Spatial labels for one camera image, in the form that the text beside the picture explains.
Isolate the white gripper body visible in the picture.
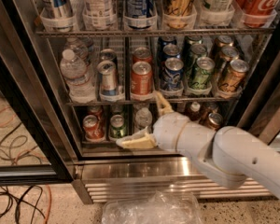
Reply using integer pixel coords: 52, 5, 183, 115
153, 112, 216, 160

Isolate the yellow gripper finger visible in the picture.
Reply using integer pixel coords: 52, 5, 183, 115
153, 91, 173, 116
116, 128, 157, 149

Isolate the clear water bottle front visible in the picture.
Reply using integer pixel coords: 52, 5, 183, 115
60, 49, 95, 104

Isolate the clear water bottle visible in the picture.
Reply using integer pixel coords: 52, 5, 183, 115
60, 49, 95, 104
64, 37, 90, 65

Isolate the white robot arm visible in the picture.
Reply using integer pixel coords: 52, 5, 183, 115
116, 91, 280, 200

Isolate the brown tea bottle bottom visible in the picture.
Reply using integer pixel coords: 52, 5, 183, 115
185, 102, 201, 121

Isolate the green can bottom shelf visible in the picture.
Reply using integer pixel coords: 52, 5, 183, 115
110, 115, 127, 139

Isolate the bronze can bottom shelf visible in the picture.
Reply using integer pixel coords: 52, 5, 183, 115
203, 113, 223, 131

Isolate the red can bottom shelf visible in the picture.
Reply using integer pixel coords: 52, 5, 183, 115
83, 115, 105, 140

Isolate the blue can middle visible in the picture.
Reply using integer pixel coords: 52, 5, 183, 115
161, 44, 180, 62

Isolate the steel fridge base grille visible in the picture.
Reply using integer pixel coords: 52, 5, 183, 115
72, 156, 270, 204

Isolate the green can middle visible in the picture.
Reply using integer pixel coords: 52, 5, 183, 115
187, 44, 207, 63

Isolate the gold can middle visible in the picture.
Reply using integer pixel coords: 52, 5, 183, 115
215, 46, 239, 68

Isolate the right fridge glass door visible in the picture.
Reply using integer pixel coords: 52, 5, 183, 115
237, 45, 280, 144

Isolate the fridge glass door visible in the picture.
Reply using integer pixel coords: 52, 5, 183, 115
237, 45, 280, 144
0, 0, 76, 185

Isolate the clear water bottle behind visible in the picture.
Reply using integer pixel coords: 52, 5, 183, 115
64, 37, 90, 65

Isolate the left fridge glass door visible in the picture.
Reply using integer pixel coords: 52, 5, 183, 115
0, 0, 76, 185

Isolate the white labelled bottle top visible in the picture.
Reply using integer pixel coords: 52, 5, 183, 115
84, 0, 113, 30

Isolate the red coca-cola bottle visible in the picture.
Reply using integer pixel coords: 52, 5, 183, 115
235, 0, 279, 28

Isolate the orange soda can front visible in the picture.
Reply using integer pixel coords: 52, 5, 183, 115
131, 62, 152, 95

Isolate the orange soda can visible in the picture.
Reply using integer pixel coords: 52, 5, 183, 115
133, 47, 152, 63
131, 62, 152, 95

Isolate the green can front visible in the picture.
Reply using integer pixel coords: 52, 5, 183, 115
189, 57, 215, 90

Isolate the orange soda can behind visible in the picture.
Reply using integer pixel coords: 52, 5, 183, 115
133, 47, 152, 63

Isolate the blue can back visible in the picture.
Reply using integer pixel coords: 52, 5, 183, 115
158, 36, 177, 49

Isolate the silver blue can front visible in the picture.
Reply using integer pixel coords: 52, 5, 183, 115
97, 61, 118, 96

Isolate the clear plastic bin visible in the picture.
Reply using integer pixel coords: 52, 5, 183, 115
101, 191, 203, 224

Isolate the green can back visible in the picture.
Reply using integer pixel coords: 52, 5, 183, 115
184, 35, 203, 46

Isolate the gold can front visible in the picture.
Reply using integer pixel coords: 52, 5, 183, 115
218, 59, 249, 92

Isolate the silver blue can behind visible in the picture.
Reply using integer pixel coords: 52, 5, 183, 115
99, 49, 117, 63

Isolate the gold can back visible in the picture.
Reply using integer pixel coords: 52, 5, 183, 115
213, 35, 234, 51

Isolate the gold tall can top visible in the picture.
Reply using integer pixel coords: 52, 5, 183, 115
162, 0, 194, 29

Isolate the blue white can top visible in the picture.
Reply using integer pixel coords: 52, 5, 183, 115
126, 0, 154, 19

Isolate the silver blue tall can top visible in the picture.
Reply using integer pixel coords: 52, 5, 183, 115
42, 0, 73, 19

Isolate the black cable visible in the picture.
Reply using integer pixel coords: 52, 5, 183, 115
0, 98, 48, 224

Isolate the orange cable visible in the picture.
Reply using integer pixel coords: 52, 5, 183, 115
0, 105, 53, 224

